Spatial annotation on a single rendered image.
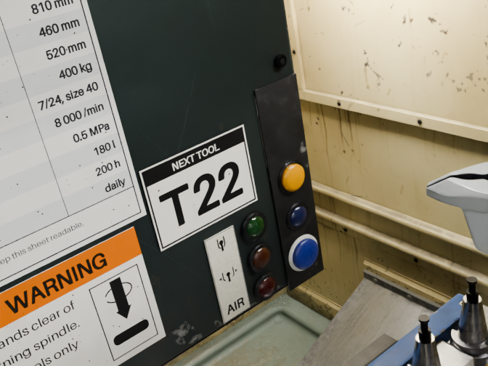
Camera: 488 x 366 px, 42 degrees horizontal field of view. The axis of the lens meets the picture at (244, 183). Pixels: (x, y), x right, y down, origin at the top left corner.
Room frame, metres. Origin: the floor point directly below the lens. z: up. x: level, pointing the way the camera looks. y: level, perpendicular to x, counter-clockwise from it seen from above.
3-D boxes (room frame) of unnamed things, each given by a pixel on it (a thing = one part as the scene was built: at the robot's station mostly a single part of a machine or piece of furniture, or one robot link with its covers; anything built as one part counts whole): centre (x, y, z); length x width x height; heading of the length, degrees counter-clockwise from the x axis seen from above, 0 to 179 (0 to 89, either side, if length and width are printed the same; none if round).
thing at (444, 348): (0.70, -0.25, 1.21); 0.07 x 0.05 x 0.01; 33
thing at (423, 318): (0.67, -0.20, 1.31); 0.02 x 0.02 x 0.03
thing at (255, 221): (0.47, 0.00, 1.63); 0.02 x 0.01 x 0.02; 123
